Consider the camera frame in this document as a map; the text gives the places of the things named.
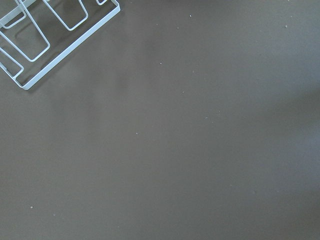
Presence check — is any white wire dish rack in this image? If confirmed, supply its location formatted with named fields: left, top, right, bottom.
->
left=0, top=0, right=121, bottom=91

